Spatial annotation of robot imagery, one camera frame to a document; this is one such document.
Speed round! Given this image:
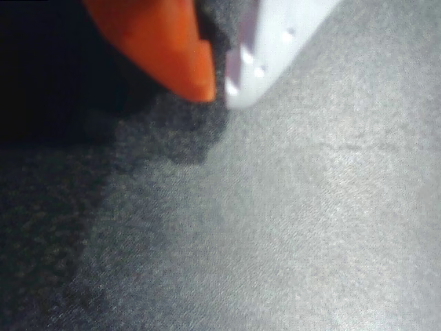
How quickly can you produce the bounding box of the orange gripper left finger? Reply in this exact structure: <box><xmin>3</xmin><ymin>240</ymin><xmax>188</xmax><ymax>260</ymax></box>
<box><xmin>82</xmin><ymin>0</ymin><xmax>218</xmax><ymax>103</ymax></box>

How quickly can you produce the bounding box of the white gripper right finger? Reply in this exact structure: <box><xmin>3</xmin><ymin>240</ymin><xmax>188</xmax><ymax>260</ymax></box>
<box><xmin>225</xmin><ymin>0</ymin><xmax>342</xmax><ymax>110</ymax></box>

